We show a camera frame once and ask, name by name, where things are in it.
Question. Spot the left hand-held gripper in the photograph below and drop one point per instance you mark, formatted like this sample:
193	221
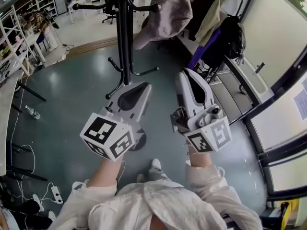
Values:
105	135

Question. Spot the black garment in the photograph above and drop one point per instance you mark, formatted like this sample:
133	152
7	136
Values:
192	30

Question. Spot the person's right forearm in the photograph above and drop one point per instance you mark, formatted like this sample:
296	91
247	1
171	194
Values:
199	160

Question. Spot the black-framed glass door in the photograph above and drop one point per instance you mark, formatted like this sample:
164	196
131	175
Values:
283	133

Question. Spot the purple garment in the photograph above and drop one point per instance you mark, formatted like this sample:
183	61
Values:
204	49

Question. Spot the white paper door notice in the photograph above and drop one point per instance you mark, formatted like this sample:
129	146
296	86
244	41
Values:
301	102

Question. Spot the person's grey trousers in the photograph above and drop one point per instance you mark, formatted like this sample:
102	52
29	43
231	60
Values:
157	175

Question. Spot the person's right white shoe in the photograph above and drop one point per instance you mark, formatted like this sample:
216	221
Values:
156	163

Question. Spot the person's left white shoe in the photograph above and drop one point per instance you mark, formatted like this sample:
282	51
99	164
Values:
140	178

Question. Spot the white table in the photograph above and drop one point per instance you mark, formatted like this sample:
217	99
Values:
79	0

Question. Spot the clear water bottle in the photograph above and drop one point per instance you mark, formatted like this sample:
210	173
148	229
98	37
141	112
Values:
32	112

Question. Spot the black coat stand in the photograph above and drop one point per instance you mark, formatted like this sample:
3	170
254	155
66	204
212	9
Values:
124	44

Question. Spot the black office chair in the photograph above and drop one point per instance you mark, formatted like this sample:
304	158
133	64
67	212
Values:
109	6

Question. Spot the person's white shoe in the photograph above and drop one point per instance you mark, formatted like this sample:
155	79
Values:
140	178
156	163

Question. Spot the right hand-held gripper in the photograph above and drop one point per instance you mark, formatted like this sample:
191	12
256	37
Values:
206	135

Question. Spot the white shirt on hanger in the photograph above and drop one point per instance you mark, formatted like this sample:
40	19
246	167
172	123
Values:
230	1

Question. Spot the person's left forearm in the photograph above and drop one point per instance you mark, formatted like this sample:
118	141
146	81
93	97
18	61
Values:
105	174

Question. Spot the yellow floor sign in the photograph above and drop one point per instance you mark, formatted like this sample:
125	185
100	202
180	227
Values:
291	210

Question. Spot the black box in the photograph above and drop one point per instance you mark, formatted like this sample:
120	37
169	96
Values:
271	215

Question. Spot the grey cap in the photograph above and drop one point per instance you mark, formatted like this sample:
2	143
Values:
165	18

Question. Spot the black backpack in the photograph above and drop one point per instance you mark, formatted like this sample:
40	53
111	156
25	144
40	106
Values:
230	39

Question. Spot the white shelving unit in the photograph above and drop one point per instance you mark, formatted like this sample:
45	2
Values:
18	32

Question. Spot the person's white shirt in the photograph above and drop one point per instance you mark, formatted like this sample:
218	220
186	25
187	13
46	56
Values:
168	207

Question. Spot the black faucet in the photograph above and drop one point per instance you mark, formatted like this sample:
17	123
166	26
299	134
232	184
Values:
260	67

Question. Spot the white power strip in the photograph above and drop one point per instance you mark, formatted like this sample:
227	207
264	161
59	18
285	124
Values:
56	195

